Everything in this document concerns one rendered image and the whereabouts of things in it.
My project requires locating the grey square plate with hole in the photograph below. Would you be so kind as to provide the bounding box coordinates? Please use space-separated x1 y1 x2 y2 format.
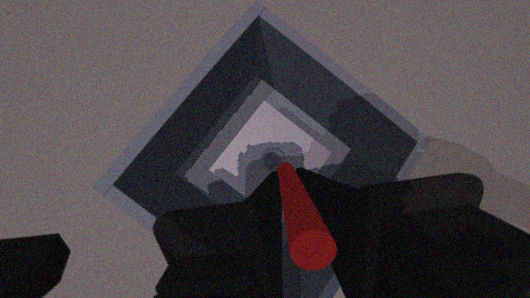
210 101 331 198

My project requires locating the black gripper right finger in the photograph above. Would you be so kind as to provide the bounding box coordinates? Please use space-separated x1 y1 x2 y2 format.
296 167 484 298

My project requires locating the red peg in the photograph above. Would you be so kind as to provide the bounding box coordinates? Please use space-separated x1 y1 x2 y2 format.
277 162 337 271

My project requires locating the dark grey open box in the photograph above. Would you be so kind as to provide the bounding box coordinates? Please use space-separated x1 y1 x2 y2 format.
93 0 431 298

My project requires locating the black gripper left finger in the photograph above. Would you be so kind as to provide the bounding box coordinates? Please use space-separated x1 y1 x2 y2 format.
153 171 282 298

